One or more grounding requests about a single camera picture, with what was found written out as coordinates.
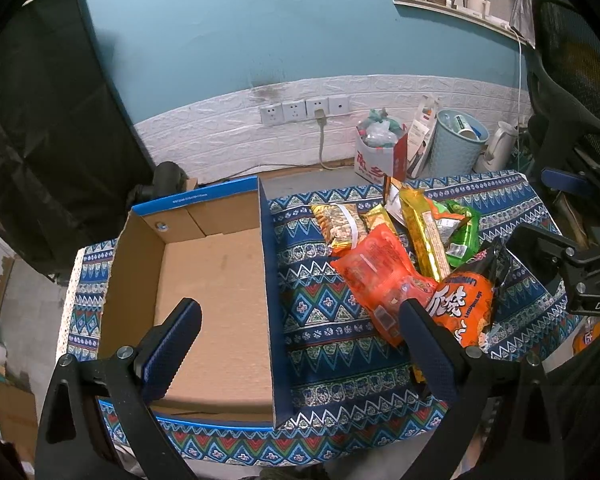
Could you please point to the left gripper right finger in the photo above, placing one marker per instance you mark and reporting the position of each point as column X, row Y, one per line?
column 434, row 350

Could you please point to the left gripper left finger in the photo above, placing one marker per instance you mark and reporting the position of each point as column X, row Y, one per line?
column 164, row 348

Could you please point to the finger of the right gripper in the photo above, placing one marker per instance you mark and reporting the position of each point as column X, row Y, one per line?
column 537, row 249

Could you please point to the orange black noodle bag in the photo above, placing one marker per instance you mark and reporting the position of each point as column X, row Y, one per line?
column 464, row 301

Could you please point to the red-orange snack bag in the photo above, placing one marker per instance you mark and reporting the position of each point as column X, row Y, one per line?
column 380, row 275

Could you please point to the orange green snack bag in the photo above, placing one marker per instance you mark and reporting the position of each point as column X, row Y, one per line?
column 446, row 221

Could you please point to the long yellow snack pack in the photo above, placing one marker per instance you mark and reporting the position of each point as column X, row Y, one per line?
column 425, row 237

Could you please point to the white electric kettle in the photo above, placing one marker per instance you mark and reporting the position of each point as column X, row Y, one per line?
column 498, row 149

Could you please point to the cardboard box blue rim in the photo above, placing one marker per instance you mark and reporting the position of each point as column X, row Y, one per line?
column 215, row 245

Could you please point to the light blue waste bin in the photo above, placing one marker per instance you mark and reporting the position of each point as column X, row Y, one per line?
column 457, row 142

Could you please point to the clear peanut snack bag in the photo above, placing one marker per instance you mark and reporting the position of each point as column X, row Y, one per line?
column 341, row 225

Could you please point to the black mesh office chair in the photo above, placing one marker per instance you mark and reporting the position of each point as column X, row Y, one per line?
column 563, row 75

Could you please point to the white flat package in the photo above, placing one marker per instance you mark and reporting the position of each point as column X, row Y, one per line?
column 420, row 133

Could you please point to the red white paper bag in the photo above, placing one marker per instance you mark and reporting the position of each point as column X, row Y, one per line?
column 381, row 148

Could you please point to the black hanging cloth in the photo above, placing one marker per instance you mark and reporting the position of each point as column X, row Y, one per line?
column 69, row 157

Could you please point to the white wall socket strip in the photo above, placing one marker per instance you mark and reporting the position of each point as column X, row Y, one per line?
column 301, row 110

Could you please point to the white plug with cable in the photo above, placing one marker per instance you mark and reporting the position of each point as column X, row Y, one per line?
column 335, row 143

